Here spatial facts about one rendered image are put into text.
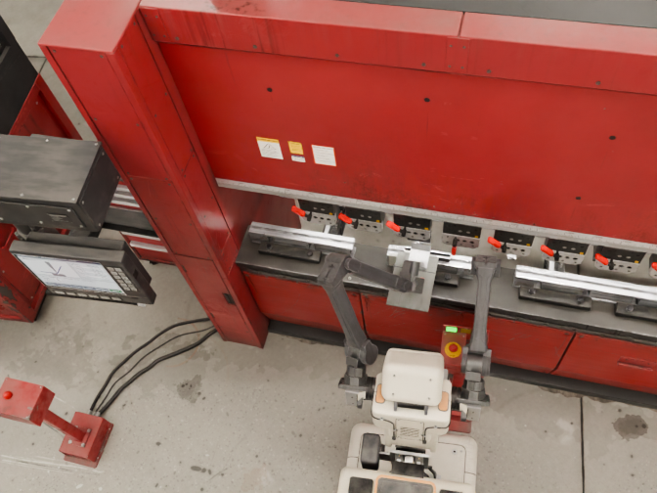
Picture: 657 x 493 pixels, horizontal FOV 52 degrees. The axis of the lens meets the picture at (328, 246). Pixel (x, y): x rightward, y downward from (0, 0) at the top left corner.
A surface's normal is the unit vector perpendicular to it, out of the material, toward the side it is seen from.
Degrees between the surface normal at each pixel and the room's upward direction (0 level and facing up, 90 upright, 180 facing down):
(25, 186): 1
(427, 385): 48
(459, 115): 90
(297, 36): 90
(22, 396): 0
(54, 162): 1
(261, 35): 90
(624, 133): 90
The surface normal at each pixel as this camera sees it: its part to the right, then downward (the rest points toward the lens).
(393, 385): -0.18, 0.30
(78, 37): -0.11, -0.50
